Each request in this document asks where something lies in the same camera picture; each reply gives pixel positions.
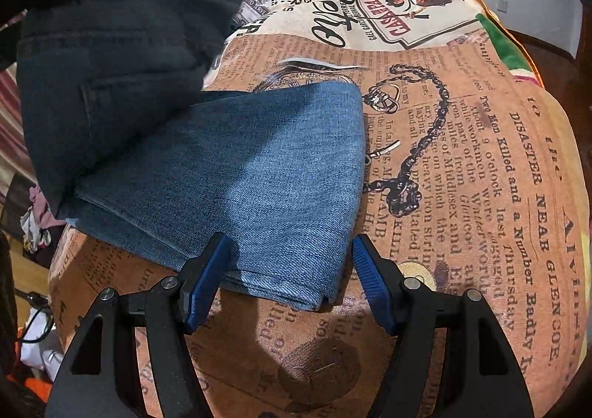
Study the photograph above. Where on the white wall socket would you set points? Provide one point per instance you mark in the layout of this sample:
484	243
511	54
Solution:
502	5

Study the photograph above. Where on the striped pink curtain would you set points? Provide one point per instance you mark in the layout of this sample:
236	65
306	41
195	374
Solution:
9	122

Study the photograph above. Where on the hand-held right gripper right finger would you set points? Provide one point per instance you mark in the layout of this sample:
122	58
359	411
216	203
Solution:
374	281

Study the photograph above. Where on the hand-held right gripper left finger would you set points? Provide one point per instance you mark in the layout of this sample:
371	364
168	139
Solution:
206	281

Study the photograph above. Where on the blue denim pants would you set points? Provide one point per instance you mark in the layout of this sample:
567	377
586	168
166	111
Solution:
259	168

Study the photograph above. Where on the printed blanket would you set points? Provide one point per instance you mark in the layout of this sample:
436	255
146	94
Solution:
462	168

